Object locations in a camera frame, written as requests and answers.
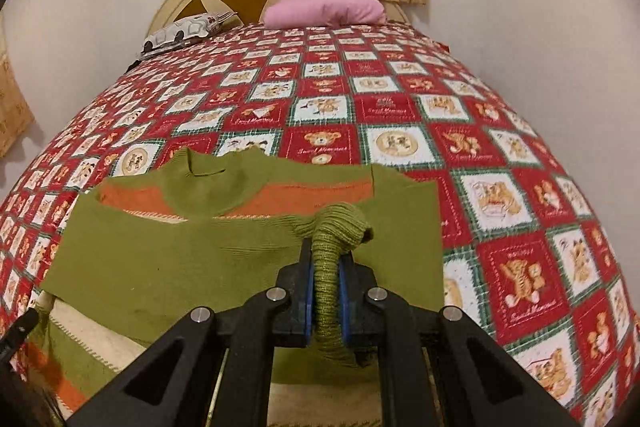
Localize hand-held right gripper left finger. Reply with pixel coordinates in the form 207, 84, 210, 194
65, 239, 316, 427

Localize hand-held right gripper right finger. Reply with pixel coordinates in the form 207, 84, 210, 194
340, 253, 582, 427

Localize green knit sweater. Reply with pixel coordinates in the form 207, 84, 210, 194
30, 146, 446, 427

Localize red printed bear blanket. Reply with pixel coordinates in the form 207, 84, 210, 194
0, 21, 640, 427

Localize pink pillow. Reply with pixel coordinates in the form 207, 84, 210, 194
263, 0, 387, 28

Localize white grey patterned pillow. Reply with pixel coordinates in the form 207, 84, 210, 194
140, 11, 241, 58

